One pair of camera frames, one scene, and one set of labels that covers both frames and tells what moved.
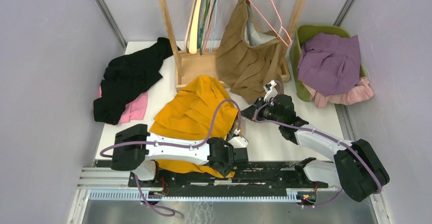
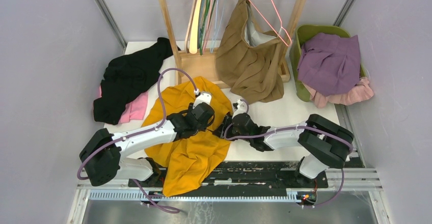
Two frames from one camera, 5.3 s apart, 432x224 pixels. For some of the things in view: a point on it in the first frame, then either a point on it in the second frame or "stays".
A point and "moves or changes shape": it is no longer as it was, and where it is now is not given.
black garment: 127,75 stays
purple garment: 330,64 stays
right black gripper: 249,112 to 223,129
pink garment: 135,109 stays
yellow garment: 206,110 moves or changes shape
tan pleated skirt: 248,55 stays
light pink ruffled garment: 359,93 stays
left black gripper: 225,171 to 203,127
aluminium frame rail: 111,185 stays
